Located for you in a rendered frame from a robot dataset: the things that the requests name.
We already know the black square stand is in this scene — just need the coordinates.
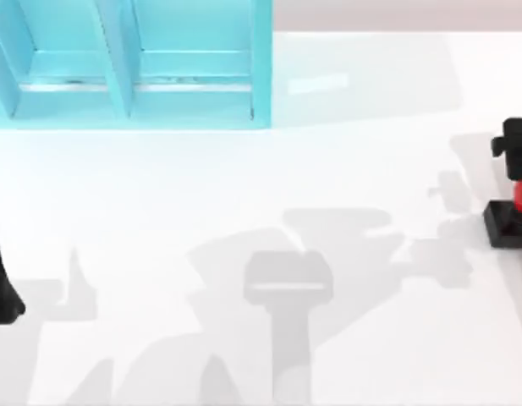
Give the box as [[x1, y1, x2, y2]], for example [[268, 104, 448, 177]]
[[482, 200, 522, 250]]

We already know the light blue rack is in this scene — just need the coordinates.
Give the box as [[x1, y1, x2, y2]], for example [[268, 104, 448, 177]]
[[0, 0, 273, 131]]

